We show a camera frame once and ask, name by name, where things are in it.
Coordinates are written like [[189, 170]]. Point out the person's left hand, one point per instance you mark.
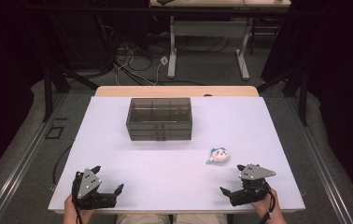
[[72, 213]]

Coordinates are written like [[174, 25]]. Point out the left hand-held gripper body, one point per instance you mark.
[[89, 186]]

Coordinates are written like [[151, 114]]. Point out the white power plug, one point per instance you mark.
[[164, 60]]

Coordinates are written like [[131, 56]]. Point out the white and blue plush toy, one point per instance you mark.
[[219, 155]]

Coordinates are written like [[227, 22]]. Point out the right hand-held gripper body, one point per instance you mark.
[[252, 186]]

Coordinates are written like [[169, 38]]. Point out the person's right hand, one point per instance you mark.
[[269, 208]]

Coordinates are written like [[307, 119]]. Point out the black metal stand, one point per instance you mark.
[[48, 93], [302, 99]]

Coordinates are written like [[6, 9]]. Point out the dark curtain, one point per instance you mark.
[[3, 77], [342, 77]]

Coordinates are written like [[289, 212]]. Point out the white table mat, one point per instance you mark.
[[171, 174]]

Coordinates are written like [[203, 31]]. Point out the white desk with metal legs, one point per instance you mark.
[[208, 29]]

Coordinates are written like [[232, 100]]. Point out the smoky transparent drawer box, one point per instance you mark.
[[159, 110]]

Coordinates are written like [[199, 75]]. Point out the aluminium floor rail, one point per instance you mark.
[[25, 161], [324, 168]]

